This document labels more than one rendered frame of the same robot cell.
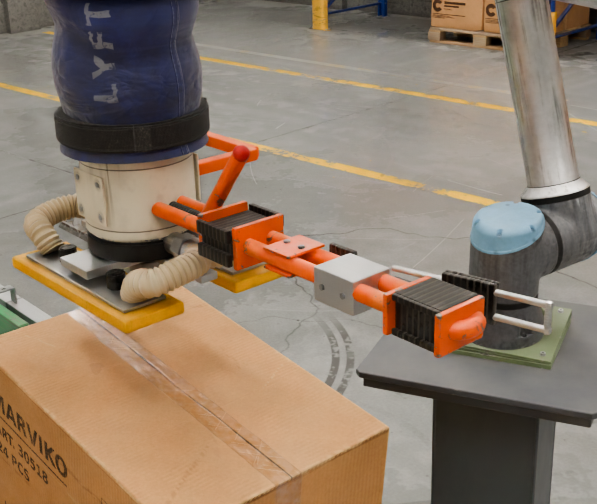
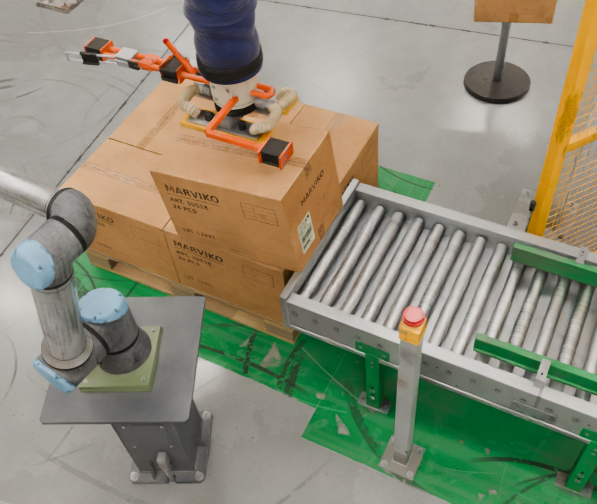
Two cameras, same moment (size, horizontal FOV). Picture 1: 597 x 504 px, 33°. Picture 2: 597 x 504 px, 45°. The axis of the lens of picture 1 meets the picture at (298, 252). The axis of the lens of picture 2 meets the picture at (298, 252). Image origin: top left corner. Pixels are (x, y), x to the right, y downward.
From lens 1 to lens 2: 3.67 m
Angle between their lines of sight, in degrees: 106
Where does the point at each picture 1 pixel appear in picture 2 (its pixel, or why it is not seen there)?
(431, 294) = (98, 42)
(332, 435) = (168, 157)
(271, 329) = not seen: outside the picture
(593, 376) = not seen: hidden behind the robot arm
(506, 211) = (101, 306)
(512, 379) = not seen: hidden behind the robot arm
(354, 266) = (125, 53)
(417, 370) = (170, 307)
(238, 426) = (203, 145)
